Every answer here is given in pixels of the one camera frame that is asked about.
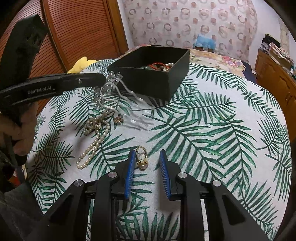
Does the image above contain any person's left hand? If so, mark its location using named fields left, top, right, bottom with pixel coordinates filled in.
left=0, top=102, right=40, bottom=163

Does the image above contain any dark blue bed sheet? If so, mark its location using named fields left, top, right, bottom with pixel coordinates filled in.
left=243, top=60, right=257, bottom=80

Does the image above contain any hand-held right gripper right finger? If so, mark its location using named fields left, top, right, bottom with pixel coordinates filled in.
left=159, top=149, right=270, bottom=241

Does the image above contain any cream window curtain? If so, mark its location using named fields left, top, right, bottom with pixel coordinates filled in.
left=279, top=19, right=292, bottom=47

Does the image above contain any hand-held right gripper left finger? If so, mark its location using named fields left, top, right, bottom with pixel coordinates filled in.
left=43, top=149, right=137, bottom=241

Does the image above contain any ring pattern wall curtain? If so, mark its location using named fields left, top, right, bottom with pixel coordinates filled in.
left=121, top=0, right=258, bottom=63

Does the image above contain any long pearl necklace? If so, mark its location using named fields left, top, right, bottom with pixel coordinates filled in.
left=76, top=109, right=116, bottom=169

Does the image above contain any blue plush toy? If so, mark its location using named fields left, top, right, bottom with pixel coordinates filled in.
left=194, top=34, right=218, bottom=51

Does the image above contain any yellow plush toy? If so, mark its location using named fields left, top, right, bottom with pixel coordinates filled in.
left=67, top=57, right=97, bottom=74

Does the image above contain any red cord bracelet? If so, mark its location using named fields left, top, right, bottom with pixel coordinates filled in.
left=148, top=62, right=166, bottom=70

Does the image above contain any stack of folded clothes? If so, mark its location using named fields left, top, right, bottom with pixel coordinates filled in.
left=261, top=34, right=295, bottom=70

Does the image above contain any wooden cabinet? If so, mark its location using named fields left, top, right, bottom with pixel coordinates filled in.
left=254, top=49, right=296, bottom=114

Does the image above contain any wooden bead bracelet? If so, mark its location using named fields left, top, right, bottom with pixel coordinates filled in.
left=157, top=62, right=174, bottom=73

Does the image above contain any wooden louvered wardrobe door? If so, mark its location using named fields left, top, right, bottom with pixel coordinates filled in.
left=43, top=0, right=129, bottom=75
left=0, top=0, right=68, bottom=109

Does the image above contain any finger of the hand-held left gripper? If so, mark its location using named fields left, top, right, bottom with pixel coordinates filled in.
left=67, top=72, right=107, bottom=91

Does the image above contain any leaf print tablecloth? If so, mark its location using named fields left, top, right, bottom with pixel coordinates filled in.
left=26, top=58, right=293, bottom=241

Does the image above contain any gold pearl ring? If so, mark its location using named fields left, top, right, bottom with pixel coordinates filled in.
left=135, top=146, right=149, bottom=171

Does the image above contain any black box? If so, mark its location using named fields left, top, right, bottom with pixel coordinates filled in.
left=107, top=46, right=190, bottom=101

